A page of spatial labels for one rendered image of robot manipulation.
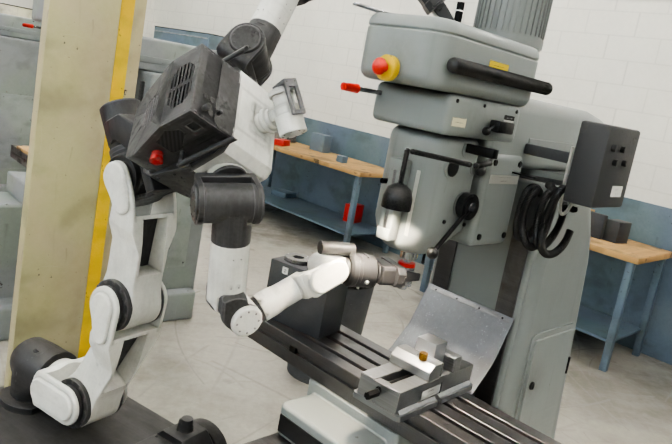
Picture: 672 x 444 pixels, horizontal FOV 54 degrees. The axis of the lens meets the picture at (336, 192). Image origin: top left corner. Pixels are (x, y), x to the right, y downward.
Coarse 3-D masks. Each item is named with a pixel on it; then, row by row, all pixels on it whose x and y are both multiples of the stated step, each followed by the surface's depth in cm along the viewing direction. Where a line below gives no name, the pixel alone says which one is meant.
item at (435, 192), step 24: (408, 144) 166; (432, 144) 162; (456, 144) 164; (384, 168) 174; (432, 168) 163; (456, 168) 165; (432, 192) 164; (456, 192) 169; (408, 216) 166; (432, 216) 165; (456, 216) 171; (384, 240) 172; (408, 240) 167; (432, 240) 168
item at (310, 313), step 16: (288, 256) 203; (304, 256) 206; (272, 272) 203; (288, 272) 199; (336, 288) 196; (304, 304) 197; (320, 304) 194; (336, 304) 198; (288, 320) 200; (304, 320) 197; (320, 320) 194; (336, 320) 201; (320, 336) 195
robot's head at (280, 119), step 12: (276, 96) 152; (264, 108) 156; (276, 108) 153; (288, 108) 151; (264, 120) 154; (276, 120) 152; (288, 120) 150; (300, 120) 151; (288, 132) 150; (300, 132) 154
